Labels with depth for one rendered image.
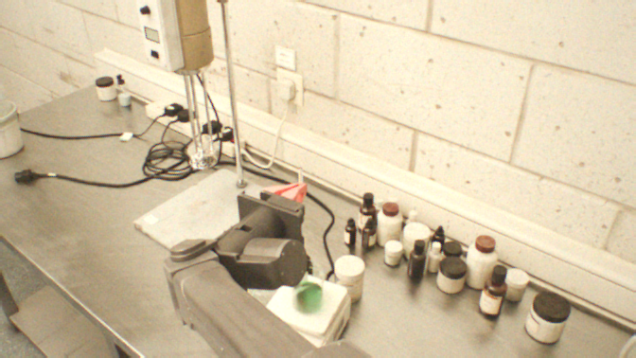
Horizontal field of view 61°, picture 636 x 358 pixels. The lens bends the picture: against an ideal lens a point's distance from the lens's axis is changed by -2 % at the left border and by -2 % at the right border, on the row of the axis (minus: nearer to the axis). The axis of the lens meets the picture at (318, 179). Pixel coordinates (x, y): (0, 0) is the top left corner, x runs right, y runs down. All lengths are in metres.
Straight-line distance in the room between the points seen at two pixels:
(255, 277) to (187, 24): 0.60
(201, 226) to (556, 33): 0.85
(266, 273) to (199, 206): 0.76
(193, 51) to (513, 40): 0.61
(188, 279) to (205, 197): 0.82
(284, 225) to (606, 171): 0.63
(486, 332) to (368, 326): 0.23
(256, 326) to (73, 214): 1.04
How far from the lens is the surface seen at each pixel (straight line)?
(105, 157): 1.67
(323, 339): 0.99
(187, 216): 1.36
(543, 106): 1.11
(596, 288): 1.22
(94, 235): 1.39
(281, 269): 0.65
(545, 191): 1.18
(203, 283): 0.60
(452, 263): 1.17
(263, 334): 0.47
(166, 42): 1.10
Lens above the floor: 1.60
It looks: 35 degrees down
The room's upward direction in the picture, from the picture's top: straight up
